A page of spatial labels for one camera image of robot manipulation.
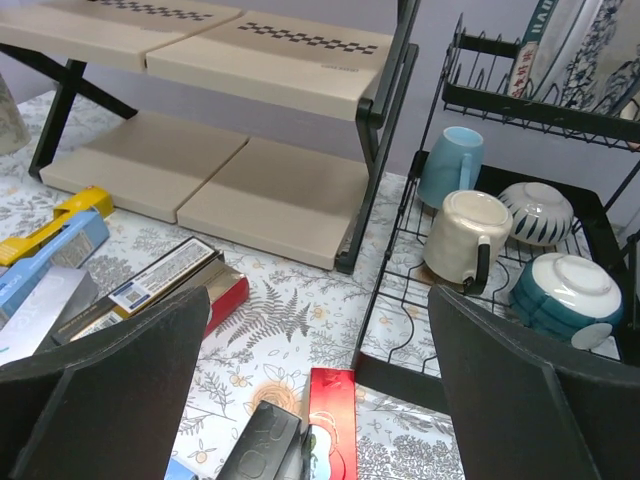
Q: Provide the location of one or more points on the white bowl blue pattern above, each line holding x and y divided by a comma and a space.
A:
542, 216

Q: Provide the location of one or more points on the light blue toothpaste box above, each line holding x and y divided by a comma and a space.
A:
80, 237

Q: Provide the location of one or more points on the yellow toothpaste box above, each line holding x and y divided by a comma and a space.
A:
16, 248

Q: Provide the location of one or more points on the dark grey toothpaste box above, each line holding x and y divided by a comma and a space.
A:
269, 447

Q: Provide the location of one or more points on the green floral mug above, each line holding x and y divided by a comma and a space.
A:
14, 134

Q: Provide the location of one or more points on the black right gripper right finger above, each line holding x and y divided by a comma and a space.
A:
525, 406

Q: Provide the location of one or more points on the beige three-tier shelf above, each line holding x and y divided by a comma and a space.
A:
289, 165

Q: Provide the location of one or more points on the blue toothpaste box flat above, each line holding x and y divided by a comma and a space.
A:
179, 469

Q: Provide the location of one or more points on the light blue mug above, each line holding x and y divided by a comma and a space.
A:
453, 164

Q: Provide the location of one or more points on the brown red toothpaste box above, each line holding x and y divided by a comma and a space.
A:
227, 289

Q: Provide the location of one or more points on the blue floral plate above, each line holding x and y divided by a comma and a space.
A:
601, 72

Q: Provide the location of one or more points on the cream mug black handle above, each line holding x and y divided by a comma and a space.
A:
466, 238

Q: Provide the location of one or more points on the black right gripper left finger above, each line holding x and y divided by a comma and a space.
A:
106, 406

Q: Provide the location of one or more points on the black gold toothpaste box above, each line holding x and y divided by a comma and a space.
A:
182, 267

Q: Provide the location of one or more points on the teal rimmed plate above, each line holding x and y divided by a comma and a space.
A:
553, 34

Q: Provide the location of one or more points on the silver white toothpaste box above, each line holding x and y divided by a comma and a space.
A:
60, 295

